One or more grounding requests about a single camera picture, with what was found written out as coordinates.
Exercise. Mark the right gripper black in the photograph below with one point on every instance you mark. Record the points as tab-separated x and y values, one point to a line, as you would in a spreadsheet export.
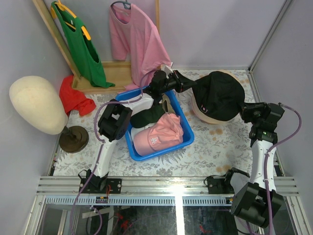
247	109

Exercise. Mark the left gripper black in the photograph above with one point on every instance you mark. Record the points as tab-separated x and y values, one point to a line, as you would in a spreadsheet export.
178	81

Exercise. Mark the beige bucket hat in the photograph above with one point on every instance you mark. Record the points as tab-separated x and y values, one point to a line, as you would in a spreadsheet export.
207	117

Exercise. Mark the black hat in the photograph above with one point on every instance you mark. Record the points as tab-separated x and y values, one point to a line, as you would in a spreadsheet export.
220	95

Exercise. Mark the blue plastic bin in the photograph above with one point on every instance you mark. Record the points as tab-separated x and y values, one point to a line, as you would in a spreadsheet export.
188	135

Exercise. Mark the pink t-shirt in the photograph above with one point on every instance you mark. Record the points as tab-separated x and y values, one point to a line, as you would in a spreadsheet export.
134	34

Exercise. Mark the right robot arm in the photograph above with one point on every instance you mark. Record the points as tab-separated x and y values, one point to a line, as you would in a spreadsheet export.
255	199

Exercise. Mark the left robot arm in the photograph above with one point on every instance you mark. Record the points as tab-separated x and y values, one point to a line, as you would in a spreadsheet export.
113	118

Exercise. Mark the floral table mat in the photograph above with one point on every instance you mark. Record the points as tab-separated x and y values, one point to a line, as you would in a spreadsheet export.
215	149

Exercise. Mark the pink cloth in bin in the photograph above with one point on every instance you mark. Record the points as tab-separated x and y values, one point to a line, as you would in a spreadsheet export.
170	129

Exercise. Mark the pink baseball cap in bin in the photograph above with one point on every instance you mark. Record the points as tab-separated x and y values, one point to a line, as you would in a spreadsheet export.
149	141

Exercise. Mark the dark green cap in bin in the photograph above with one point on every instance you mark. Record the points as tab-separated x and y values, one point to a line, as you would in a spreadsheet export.
148	116

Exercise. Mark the wooden clothes rack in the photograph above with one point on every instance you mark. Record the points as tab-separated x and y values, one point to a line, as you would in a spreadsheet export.
118	72

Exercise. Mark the green tank top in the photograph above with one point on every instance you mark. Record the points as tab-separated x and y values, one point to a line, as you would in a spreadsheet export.
83	52

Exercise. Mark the red cloth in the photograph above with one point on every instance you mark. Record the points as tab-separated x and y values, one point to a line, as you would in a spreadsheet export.
73	99

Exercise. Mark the dark mannequin base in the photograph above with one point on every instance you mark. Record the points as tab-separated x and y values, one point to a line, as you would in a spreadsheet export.
73	139

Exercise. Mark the yellow hanger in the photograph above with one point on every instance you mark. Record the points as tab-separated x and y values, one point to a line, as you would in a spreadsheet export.
71	24

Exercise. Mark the cream foam mannequin head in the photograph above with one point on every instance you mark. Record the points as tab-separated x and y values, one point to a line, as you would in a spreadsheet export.
36	100

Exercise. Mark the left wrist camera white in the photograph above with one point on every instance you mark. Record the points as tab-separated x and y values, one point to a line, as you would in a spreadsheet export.
166	69

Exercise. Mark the aluminium rail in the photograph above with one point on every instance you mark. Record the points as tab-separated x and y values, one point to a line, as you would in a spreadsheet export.
136	191

